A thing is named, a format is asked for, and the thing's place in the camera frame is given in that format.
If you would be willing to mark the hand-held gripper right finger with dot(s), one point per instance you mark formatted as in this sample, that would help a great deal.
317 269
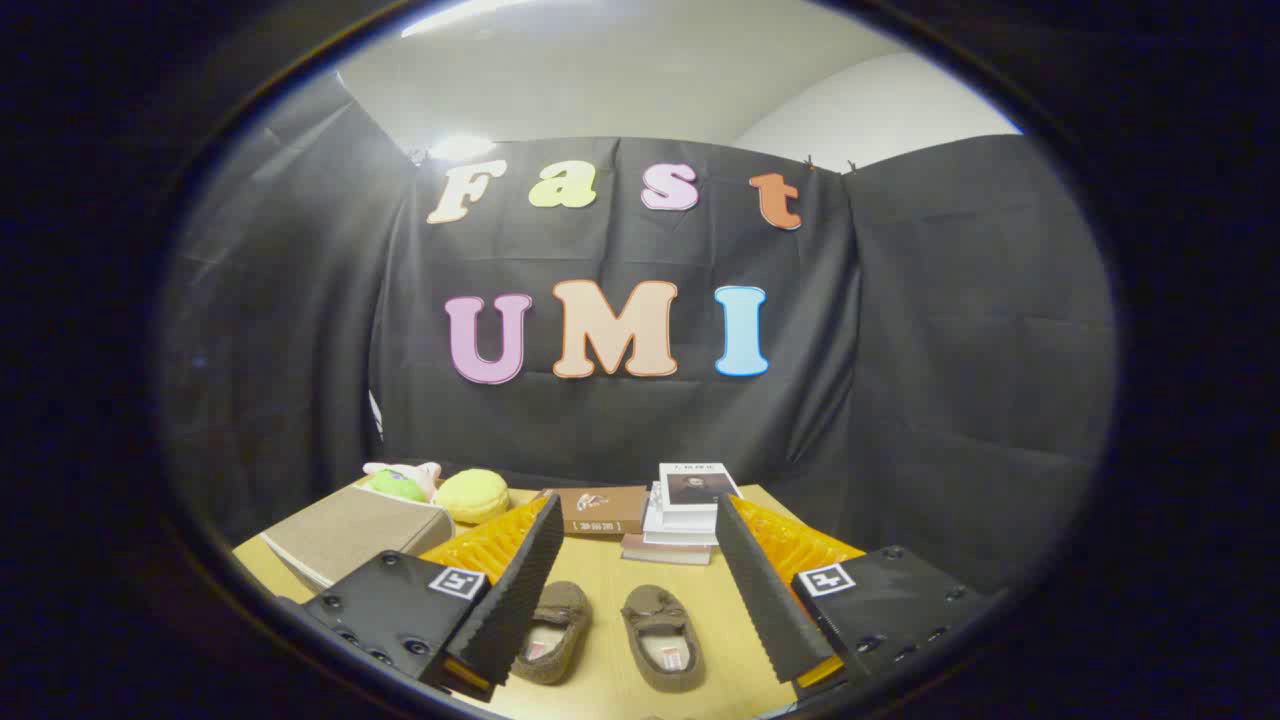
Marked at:
770 600

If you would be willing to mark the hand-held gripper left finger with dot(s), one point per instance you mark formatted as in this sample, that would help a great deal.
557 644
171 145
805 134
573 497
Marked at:
515 605

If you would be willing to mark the brown fluffy shoe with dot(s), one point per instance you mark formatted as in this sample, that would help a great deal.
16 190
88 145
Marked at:
565 605
650 605

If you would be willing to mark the beige fabric storage box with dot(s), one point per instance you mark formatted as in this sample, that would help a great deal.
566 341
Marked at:
350 530

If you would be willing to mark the plain white book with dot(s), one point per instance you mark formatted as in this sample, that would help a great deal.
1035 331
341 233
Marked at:
680 530

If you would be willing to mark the yellow round plush toy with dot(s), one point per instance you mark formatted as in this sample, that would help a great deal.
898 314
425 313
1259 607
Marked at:
472 495

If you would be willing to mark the pinkish brown book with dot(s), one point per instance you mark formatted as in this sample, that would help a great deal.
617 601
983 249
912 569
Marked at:
660 553

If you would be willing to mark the pink and green plush toy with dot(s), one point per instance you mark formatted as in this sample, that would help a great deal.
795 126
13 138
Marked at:
400 487

